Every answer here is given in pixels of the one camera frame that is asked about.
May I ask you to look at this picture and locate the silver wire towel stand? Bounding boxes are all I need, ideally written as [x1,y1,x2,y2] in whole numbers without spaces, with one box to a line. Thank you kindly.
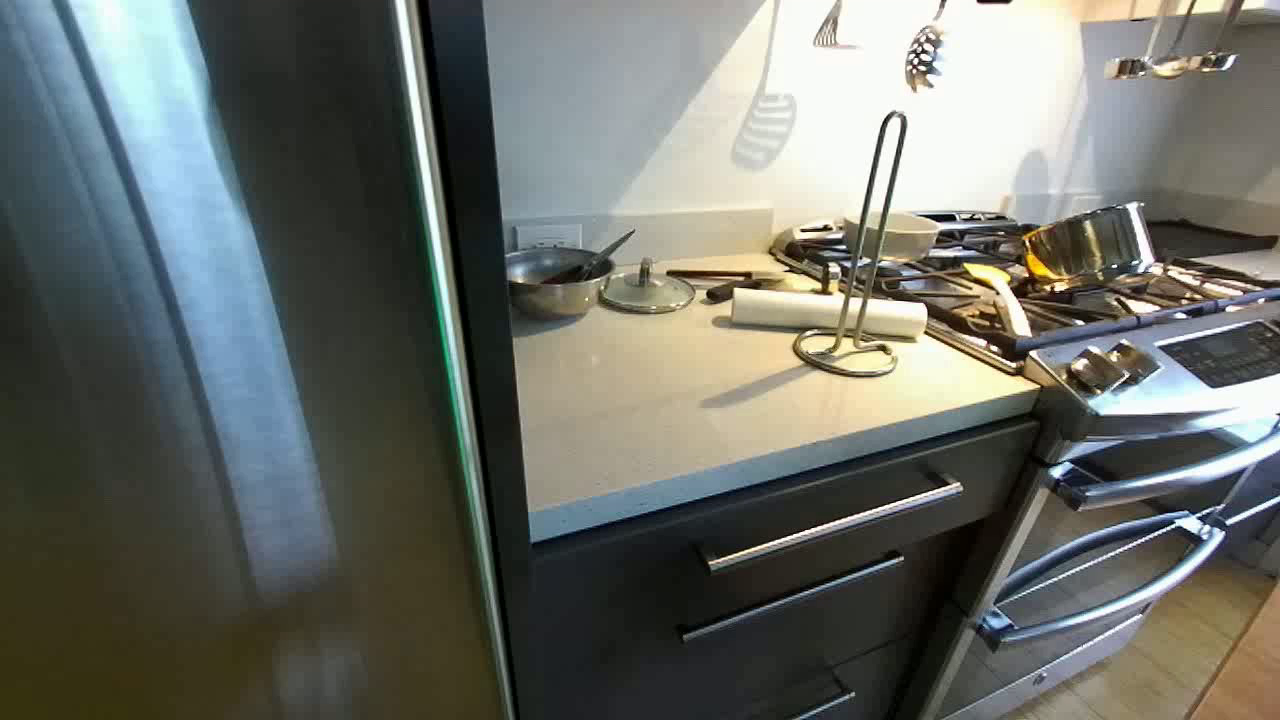
[791,107,907,379]

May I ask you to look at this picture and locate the oven door handle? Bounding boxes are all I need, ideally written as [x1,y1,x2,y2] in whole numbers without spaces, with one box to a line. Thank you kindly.
[970,513,1222,647]

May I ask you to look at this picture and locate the glass pot lid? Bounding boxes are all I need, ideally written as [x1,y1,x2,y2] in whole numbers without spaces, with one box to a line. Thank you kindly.
[601,261,694,315]

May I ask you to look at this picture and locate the white paper towel roll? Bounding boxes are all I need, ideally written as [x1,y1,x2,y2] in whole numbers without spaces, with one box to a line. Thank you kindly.
[733,289,928,340]

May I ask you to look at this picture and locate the stainless steel gas stove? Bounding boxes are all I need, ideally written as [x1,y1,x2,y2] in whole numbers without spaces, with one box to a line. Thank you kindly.
[769,203,1280,720]

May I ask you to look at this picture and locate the hanging steel ladles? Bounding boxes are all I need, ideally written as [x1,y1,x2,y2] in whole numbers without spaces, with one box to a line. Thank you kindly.
[1109,0,1246,81]

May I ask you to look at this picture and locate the stainless steel mixing bowl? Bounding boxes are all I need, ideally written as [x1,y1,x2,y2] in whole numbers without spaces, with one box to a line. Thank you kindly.
[509,245,610,322]

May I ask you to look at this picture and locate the dark drawer cabinet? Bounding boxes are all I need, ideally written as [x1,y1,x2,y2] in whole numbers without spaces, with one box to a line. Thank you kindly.
[530,420,1036,720]

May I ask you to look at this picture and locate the black-handled knife on counter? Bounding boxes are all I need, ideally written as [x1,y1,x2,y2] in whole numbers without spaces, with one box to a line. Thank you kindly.
[669,268,762,304]

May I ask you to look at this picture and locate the hanging slotted spoon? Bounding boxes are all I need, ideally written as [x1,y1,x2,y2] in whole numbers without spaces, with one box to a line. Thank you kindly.
[903,0,947,91]

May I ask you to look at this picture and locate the white slotted spatula on wall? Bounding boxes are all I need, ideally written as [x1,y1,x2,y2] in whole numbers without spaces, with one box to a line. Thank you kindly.
[733,0,795,173]

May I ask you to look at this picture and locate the wooden spatula on stove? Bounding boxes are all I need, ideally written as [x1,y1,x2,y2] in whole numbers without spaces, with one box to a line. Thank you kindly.
[964,266,1033,335]

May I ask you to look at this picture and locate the shiny steel pot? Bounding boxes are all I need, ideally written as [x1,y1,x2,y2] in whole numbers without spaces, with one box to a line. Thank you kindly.
[1020,201,1155,291]

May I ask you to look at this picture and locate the top drawer silver handle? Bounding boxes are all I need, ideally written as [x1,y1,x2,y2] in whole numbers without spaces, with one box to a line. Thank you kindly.
[704,475,964,575]

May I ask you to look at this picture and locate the stainless steel refrigerator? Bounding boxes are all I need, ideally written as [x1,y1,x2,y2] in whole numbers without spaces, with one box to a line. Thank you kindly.
[0,0,510,720]

